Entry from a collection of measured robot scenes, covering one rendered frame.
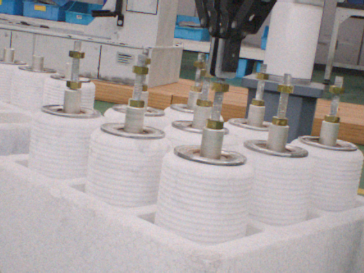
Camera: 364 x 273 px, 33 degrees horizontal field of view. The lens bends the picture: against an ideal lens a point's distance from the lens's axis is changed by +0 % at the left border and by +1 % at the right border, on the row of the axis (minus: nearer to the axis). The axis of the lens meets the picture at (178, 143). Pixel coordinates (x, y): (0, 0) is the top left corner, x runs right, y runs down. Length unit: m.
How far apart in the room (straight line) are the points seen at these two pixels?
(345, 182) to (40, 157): 0.38
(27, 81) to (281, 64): 0.49
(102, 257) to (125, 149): 0.12
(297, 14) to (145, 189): 0.56
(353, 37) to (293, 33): 7.85
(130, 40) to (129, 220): 2.26
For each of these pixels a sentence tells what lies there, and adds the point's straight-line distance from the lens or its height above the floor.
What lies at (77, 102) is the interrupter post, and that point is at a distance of 0.79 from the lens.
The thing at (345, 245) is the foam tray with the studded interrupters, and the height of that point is 0.15.
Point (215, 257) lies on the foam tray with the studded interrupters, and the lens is 0.56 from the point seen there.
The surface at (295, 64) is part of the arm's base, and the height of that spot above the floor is 0.34.
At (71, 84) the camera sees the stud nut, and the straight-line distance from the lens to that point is 0.78.
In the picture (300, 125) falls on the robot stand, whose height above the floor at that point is 0.23.
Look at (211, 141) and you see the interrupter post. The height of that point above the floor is 0.27.
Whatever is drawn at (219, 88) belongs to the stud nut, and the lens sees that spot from 0.61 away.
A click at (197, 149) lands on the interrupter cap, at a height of 0.25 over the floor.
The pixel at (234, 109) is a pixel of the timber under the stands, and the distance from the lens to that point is 2.61.
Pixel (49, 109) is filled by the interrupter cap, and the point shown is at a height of 0.25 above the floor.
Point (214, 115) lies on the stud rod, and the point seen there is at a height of 0.29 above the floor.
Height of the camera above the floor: 0.38
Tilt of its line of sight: 11 degrees down
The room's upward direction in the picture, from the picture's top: 8 degrees clockwise
